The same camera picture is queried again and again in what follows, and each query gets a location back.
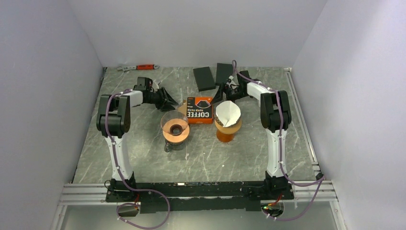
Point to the clear glass ribbed dripper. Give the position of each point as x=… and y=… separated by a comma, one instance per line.
x=228, y=118

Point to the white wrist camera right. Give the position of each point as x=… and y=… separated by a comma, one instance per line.
x=230, y=83

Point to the aluminium frame rail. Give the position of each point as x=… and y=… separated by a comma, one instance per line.
x=304, y=191

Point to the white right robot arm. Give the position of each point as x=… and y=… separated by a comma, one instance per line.
x=275, y=117

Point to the orange handled adjustable wrench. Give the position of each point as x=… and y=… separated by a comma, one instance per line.
x=138, y=67

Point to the black foam block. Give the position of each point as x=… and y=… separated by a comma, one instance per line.
x=204, y=79
x=223, y=72

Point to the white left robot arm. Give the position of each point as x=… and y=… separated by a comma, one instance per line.
x=114, y=121

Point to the orange coffee filter box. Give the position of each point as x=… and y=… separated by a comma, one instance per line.
x=198, y=110

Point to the orange glass carafe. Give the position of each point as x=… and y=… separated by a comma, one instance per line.
x=225, y=136

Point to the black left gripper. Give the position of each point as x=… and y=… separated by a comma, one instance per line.
x=162, y=105

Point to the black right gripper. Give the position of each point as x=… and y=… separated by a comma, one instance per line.
x=218, y=96

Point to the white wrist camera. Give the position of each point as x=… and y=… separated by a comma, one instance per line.
x=230, y=83
x=156, y=85

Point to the left black foam block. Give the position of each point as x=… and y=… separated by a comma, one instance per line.
x=204, y=79

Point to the black table edge rail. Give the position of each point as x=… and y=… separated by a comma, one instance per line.
x=159, y=197

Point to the right black foam block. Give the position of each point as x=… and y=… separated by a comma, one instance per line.
x=223, y=72

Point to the white paper coffee filter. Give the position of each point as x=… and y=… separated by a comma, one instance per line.
x=227, y=105

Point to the clear glass jar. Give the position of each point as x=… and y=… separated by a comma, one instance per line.
x=172, y=146

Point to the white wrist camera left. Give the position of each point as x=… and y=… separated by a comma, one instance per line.
x=156, y=85

